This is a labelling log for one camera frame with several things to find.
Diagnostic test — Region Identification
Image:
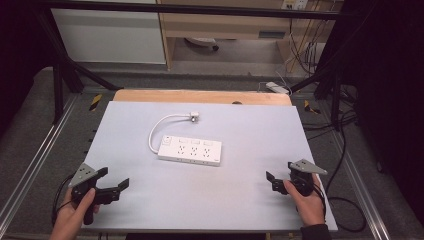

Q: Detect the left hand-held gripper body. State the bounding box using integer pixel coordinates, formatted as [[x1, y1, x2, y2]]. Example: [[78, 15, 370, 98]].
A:
[[68, 162, 122, 226]]

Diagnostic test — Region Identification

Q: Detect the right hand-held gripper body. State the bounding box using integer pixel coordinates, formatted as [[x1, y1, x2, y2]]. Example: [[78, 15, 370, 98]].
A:
[[286, 158, 329, 198]]

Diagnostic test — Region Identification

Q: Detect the person's right hand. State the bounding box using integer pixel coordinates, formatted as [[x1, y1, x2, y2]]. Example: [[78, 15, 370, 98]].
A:
[[283, 173, 326, 228]]

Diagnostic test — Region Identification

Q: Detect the person's left hand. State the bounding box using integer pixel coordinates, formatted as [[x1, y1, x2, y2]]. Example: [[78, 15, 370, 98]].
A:
[[49, 187, 101, 240]]

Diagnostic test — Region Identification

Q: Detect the small white floor power strip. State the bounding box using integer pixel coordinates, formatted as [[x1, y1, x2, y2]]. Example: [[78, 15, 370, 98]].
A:
[[265, 81, 291, 95]]

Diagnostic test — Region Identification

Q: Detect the black metal stand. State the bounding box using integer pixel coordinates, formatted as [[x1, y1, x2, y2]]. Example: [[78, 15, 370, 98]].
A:
[[289, 63, 345, 132], [33, 9, 125, 125]]

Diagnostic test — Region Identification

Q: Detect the wooden table board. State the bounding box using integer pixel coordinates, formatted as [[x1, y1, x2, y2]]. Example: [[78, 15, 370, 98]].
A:
[[112, 88, 293, 107]]

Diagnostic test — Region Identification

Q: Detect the black curtain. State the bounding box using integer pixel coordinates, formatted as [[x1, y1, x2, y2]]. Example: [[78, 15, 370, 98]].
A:
[[0, 0, 54, 134], [324, 0, 424, 228]]

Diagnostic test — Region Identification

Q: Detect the white cabinet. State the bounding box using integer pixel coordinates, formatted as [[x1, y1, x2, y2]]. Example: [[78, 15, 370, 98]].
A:
[[50, 7, 167, 66]]

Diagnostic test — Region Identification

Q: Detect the office chair base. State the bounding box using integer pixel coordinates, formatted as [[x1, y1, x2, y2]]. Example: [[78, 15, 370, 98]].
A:
[[184, 36, 221, 52]]

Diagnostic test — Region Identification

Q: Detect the light wooden desk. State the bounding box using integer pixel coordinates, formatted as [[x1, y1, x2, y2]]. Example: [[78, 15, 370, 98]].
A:
[[155, 0, 345, 72]]

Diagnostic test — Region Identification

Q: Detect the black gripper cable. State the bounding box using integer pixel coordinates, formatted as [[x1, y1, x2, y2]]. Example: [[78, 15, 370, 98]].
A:
[[50, 173, 77, 228]]

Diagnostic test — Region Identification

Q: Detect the aluminium rail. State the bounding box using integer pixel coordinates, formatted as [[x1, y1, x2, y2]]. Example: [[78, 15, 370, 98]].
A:
[[0, 94, 80, 231], [328, 128, 392, 240]]

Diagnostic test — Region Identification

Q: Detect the white power strip cable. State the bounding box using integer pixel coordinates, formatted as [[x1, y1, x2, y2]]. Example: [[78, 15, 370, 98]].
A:
[[147, 113, 192, 155]]

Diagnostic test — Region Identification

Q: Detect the bundle of hanging cables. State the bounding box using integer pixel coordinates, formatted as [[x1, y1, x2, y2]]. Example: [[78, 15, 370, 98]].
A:
[[285, 9, 326, 75]]

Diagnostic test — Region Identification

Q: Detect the white wall socket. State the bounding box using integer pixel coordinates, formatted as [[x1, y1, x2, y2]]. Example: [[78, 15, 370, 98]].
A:
[[280, 0, 309, 11]]

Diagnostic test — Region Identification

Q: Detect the black metal frame bar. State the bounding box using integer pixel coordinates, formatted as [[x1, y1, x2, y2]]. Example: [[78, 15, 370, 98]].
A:
[[33, 0, 349, 22]]

